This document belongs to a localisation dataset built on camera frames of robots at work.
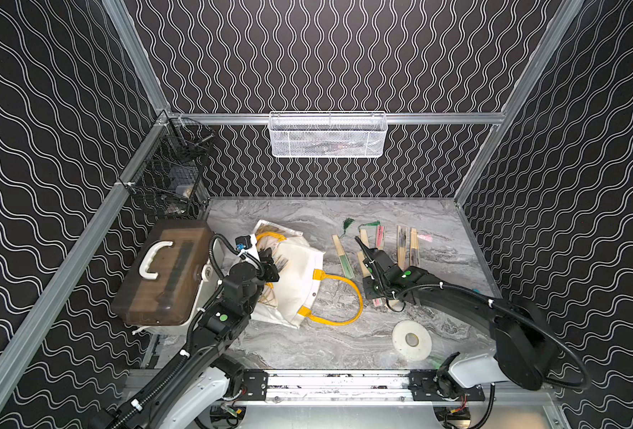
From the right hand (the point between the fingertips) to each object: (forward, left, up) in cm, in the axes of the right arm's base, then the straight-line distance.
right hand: (370, 284), depth 88 cm
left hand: (+1, +30, +19) cm, 36 cm away
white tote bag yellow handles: (-3, +27, -5) cm, 28 cm away
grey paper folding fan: (+19, -15, -5) cm, 25 cm away
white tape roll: (-19, -11, -7) cm, 23 cm away
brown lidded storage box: (-6, +63, +10) cm, 64 cm away
